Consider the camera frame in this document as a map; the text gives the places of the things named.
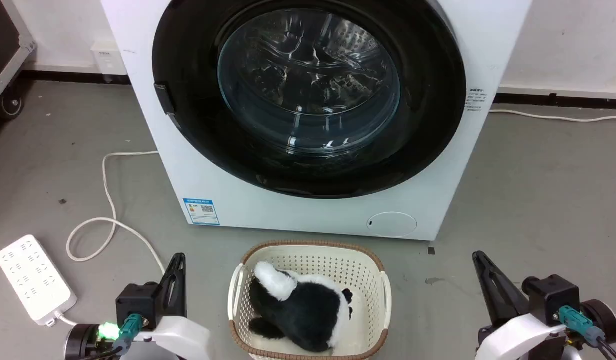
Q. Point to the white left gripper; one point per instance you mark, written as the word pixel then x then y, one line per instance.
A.
pixel 180 337

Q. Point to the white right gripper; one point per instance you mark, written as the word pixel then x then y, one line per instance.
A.
pixel 518 337

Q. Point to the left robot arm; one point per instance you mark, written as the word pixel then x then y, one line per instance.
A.
pixel 81 342

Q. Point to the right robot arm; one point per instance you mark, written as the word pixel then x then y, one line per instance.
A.
pixel 605 317

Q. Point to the white front-loading washing machine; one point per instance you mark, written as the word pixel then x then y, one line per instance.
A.
pixel 137 60

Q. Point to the round black glass washer door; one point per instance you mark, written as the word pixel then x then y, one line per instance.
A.
pixel 187 50

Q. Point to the blue energy label sticker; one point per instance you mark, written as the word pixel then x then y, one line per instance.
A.
pixel 201 212

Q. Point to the round white filter cover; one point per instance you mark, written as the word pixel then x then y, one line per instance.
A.
pixel 393 224

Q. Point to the black and white panda plush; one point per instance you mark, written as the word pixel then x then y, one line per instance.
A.
pixel 302 310

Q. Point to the white power strip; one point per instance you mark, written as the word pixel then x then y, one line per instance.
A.
pixel 32 280

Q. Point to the cream laundry basket brown rim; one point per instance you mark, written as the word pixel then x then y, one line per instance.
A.
pixel 313 260

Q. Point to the small printed text sticker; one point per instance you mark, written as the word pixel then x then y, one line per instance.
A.
pixel 477 102

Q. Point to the black flight case with wheel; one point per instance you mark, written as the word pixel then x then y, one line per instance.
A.
pixel 0 40

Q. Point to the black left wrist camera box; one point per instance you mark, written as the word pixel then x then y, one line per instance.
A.
pixel 136 304

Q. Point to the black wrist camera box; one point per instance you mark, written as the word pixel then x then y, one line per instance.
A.
pixel 550 297
pixel 136 304

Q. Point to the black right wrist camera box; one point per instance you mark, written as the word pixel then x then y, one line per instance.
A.
pixel 550 297

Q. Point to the white wall socket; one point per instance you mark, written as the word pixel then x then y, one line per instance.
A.
pixel 107 57

